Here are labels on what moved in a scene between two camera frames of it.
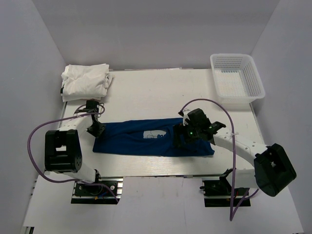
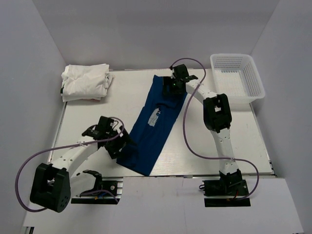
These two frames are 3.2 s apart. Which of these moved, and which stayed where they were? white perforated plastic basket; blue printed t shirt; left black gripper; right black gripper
Moved: left black gripper; right black gripper; blue printed t shirt
Stayed: white perforated plastic basket
